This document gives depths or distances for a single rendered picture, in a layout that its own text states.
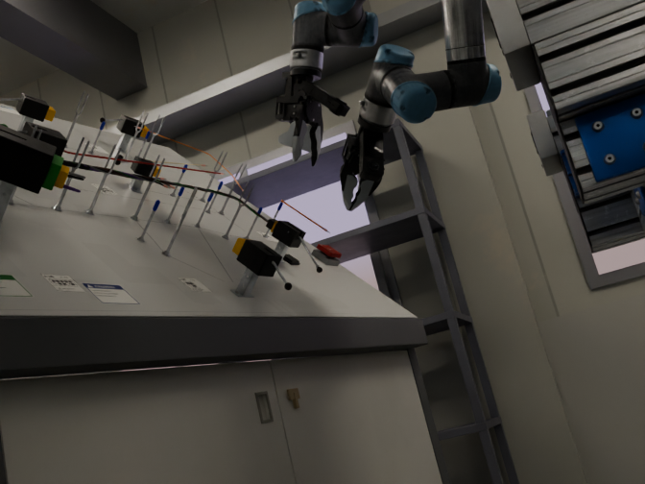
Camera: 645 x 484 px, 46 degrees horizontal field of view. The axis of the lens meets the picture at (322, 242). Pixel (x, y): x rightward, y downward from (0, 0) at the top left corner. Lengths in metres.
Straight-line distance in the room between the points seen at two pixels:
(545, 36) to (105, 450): 0.78
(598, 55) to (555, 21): 0.07
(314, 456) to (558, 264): 2.10
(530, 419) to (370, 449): 1.71
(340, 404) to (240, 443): 0.32
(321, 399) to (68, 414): 0.59
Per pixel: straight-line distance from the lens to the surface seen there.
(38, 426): 1.03
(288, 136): 1.70
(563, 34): 0.97
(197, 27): 4.28
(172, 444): 1.17
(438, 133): 3.46
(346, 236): 3.01
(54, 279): 1.15
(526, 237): 3.38
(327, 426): 1.49
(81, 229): 1.39
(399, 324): 1.77
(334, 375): 1.55
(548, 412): 3.24
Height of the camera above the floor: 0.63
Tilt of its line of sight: 14 degrees up
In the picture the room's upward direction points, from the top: 14 degrees counter-clockwise
